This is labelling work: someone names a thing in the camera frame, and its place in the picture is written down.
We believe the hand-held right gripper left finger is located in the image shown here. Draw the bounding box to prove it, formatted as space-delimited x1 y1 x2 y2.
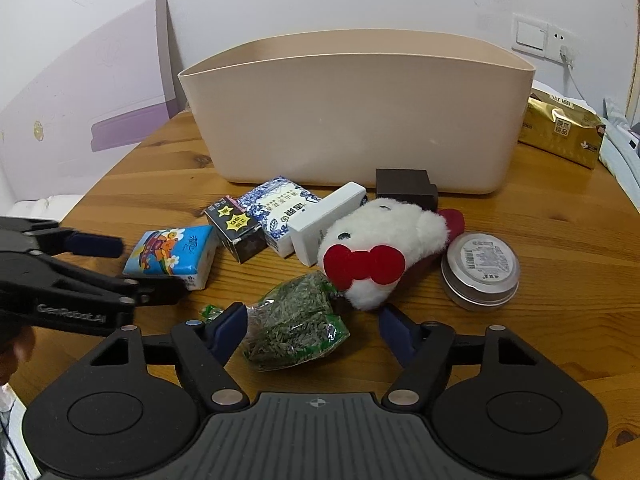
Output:
92 302 251 408

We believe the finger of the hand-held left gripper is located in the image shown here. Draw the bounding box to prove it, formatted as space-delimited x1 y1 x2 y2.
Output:
0 217 125 258
47 255 190 307

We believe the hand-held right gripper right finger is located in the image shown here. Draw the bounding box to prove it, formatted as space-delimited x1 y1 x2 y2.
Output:
377 305 538 408

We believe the cartoon print tissue pack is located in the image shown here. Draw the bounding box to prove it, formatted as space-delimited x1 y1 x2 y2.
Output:
122 225 219 292

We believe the green tea leaf packet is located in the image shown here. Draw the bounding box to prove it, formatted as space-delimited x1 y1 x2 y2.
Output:
201 270 351 372

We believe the small black yellow box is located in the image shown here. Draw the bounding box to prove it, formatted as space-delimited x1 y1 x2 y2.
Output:
204 195 268 265

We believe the white plush toy red bow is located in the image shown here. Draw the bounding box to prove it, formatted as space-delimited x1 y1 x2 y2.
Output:
316 197 466 311

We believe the round metal tin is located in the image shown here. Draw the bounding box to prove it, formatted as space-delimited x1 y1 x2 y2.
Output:
440 231 521 311

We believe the blue white patterned tissue pack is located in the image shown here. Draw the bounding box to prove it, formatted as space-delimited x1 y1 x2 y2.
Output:
237 176 323 258

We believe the white rectangular box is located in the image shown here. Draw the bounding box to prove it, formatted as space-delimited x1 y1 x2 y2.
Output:
287 181 369 267

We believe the dark brown box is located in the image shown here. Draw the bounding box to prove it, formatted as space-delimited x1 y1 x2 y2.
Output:
375 168 439 211

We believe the beige plastic basket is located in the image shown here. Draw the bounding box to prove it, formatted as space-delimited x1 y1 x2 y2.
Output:
177 36 537 197

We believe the person's left hand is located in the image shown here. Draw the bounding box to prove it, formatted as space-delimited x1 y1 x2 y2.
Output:
0 312 37 386

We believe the gold tissue pack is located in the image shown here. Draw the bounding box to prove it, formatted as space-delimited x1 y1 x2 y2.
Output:
517 87 607 170

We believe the pile of clothes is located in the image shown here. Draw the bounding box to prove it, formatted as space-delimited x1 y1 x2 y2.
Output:
597 97 640 201

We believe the white plug with cable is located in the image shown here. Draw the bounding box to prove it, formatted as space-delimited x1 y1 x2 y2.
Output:
560 46 588 103

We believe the white wall switch socket plate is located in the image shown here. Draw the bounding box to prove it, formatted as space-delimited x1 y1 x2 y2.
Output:
511 12 581 63

